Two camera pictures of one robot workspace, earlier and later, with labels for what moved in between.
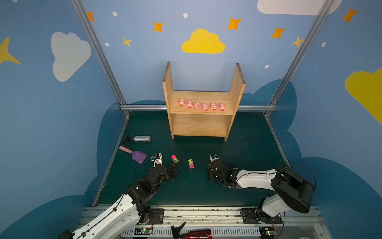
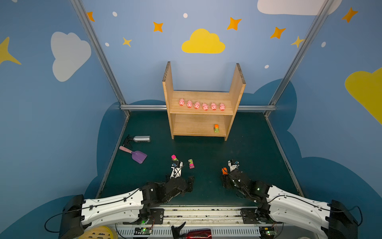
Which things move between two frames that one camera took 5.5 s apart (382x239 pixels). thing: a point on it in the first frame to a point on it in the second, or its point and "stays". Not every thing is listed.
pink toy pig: [197, 105] stays
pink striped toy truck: [191, 165] stays
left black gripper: [168, 171] to [189, 182]
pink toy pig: [181, 102] stays
